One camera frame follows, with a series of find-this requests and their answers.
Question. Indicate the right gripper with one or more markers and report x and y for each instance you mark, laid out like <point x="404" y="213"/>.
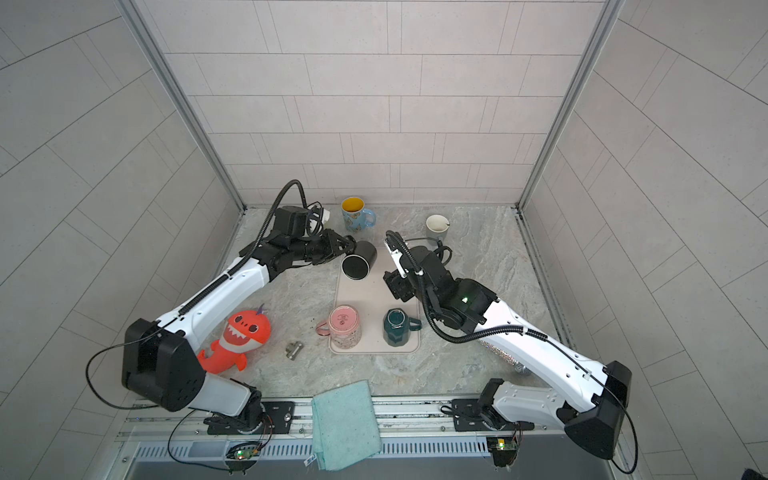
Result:
<point x="396" y="285"/>

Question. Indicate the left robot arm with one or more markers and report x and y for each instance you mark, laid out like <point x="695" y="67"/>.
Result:
<point x="162" y="359"/>

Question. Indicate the metal pipe fitting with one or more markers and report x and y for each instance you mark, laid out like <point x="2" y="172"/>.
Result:
<point x="293" y="349"/>

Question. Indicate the right circuit board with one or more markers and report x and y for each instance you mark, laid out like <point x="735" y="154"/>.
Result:
<point x="503" y="450"/>

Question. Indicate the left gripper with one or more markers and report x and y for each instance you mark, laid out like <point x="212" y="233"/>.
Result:
<point x="330" y="240"/>

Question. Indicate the grey mug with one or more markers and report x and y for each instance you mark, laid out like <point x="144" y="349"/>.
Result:
<point x="437" y="227"/>

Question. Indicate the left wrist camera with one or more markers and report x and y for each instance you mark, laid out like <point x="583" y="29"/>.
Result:
<point x="317" y="217"/>

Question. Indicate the black mug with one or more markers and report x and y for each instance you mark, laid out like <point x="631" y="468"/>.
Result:
<point x="359" y="262"/>

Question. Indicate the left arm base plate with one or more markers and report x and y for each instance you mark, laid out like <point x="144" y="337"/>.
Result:
<point x="276" y="414"/>

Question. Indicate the blue butterfly mug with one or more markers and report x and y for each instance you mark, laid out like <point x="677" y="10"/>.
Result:
<point x="356" y="216"/>

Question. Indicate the pink mug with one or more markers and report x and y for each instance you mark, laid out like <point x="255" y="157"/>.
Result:
<point x="342" y="327"/>

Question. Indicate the teal cloth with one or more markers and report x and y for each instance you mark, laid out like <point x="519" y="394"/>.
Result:
<point x="345" y="430"/>

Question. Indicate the dark green mug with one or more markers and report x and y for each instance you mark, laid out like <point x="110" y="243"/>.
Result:
<point x="397" y="327"/>

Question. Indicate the aluminium rail frame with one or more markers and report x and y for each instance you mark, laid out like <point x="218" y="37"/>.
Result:
<point x="410" y="427"/>

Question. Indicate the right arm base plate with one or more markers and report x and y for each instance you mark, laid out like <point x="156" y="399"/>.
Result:
<point x="466" y="418"/>

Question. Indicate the beige tray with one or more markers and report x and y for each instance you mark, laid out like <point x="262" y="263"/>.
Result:
<point x="372" y="299"/>

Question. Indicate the red shark toy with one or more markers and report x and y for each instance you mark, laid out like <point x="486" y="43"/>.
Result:
<point x="244" y="332"/>

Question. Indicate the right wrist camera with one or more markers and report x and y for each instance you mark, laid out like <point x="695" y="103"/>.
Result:
<point x="396" y="247"/>

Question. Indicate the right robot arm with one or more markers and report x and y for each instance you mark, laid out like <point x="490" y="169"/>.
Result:
<point x="586" y="399"/>

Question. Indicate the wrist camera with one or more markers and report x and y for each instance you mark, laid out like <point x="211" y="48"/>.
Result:
<point x="396" y="247"/>
<point x="317" y="217"/>

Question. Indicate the circuit board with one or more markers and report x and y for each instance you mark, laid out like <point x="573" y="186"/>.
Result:
<point x="243" y="452"/>
<point x="503" y="450"/>

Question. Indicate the left circuit board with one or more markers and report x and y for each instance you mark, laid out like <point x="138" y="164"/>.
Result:
<point x="243" y="452"/>

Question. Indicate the glitter tube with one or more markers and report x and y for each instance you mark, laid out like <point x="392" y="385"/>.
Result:
<point x="518" y="367"/>

